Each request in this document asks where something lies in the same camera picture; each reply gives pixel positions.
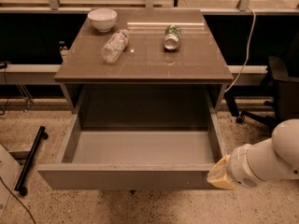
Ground grey top drawer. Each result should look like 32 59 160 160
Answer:
36 87 232 191

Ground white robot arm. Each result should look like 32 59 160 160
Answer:
206 119 299 189

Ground grey cabinet with glossy top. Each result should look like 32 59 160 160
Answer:
55 8 233 107

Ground black office chair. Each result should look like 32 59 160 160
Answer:
223 31 299 133

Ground green soda can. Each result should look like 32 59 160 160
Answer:
164 24 181 50

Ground clear plastic water bottle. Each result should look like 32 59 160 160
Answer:
101 29 129 63

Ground black wheeled stand base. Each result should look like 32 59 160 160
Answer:
14 126 49 196

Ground white ceramic bowl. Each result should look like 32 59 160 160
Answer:
88 8 118 32

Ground small bottle behind cabinet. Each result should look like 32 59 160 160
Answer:
59 41 68 60

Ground white cable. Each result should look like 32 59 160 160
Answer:
223 7 257 93

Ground black floor cable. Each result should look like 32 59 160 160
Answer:
0 176 36 224

